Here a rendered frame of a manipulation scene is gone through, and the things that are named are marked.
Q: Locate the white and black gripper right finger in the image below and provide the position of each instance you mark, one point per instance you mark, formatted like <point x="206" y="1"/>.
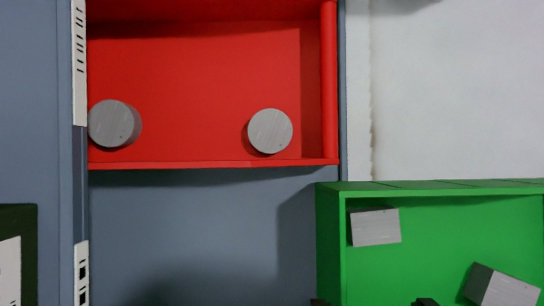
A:
<point x="424" y="302"/>

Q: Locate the red open bin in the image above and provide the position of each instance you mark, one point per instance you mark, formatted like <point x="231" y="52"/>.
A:
<point x="196" y="71"/>

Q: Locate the green bin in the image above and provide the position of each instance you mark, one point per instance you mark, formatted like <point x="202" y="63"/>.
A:
<point x="445" y="226"/>

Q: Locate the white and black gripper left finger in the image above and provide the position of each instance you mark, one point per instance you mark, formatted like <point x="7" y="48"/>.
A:
<point x="319" y="302"/>

